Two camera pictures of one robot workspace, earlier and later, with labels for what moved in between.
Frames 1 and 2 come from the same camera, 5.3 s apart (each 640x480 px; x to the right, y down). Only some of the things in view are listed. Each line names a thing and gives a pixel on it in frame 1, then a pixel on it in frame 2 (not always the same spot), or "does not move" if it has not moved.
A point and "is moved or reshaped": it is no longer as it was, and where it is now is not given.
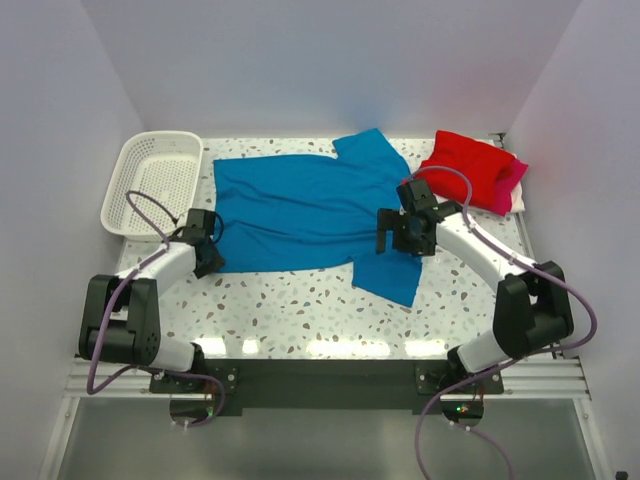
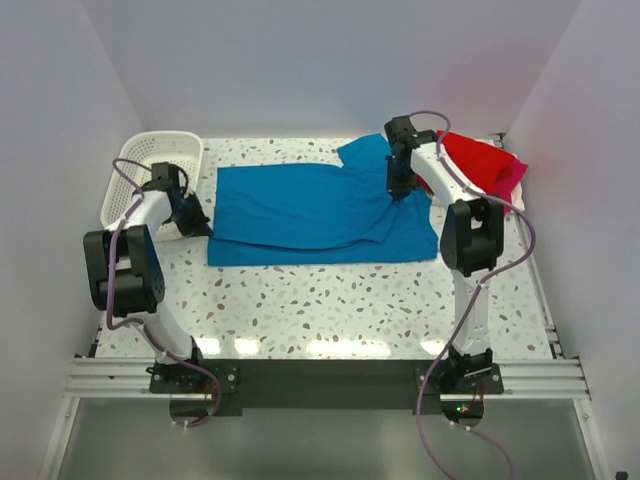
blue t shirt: [297, 211] is moved or reshaped
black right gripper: [391, 219] to [399, 189]
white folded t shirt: [517, 199] does not move
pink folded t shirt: [507, 180] does not move
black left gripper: [215, 262] to [198, 226]
